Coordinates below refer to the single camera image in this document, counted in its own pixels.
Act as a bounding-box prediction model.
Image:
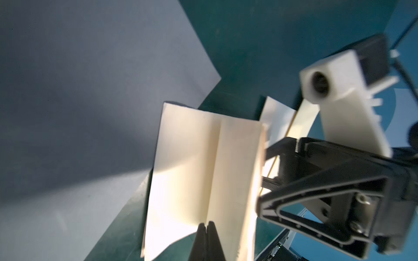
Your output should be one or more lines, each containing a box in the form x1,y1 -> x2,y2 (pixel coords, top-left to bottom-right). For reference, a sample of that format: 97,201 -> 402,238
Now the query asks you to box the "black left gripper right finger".
206,221 -> 226,261

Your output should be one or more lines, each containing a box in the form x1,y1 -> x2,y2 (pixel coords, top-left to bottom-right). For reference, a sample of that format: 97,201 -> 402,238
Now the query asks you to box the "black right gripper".
256,154 -> 418,259

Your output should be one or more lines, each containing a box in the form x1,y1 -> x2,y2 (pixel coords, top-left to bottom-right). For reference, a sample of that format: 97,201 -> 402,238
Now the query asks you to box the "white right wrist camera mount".
299,33 -> 399,158

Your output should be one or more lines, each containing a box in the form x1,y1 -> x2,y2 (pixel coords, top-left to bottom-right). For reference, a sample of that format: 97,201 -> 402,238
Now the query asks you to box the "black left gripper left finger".
188,223 -> 207,261

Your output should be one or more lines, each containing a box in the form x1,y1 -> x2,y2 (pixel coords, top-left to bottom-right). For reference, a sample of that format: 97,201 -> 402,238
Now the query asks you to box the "grey envelope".
1,1 -> 221,261

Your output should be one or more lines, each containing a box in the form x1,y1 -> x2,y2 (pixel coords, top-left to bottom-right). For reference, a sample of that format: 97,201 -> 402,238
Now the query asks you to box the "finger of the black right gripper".
261,138 -> 330,196

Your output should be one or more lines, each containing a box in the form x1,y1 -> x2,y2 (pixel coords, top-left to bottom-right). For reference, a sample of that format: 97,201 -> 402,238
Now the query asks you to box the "cream envelope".
286,99 -> 320,139

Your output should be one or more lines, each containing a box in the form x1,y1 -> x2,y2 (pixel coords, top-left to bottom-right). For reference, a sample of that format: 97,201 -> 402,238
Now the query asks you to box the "white envelope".
259,96 -> 296,148

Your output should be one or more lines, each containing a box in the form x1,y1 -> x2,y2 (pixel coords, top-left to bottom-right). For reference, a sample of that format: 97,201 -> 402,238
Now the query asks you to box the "cream paper sheet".
143,103 -> 266,261

